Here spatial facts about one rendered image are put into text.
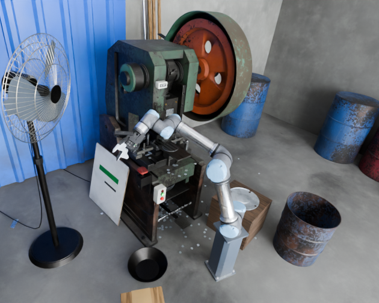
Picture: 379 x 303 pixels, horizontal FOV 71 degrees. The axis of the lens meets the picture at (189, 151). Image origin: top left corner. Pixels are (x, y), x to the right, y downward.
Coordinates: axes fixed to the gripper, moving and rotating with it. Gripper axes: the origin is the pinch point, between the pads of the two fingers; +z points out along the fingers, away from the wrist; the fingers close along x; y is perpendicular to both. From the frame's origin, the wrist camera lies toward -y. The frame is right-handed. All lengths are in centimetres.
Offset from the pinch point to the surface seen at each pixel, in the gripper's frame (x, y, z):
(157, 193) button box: 46, 27, -4
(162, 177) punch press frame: 55, 22, -17
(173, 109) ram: 34, 1, -60
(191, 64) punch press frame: 10, -3, -85
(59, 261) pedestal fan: 79, -6, 74
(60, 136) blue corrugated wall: 122, -97, -6
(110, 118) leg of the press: 58, -41, -33
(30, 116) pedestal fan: -14.3, -41.4, 10.0
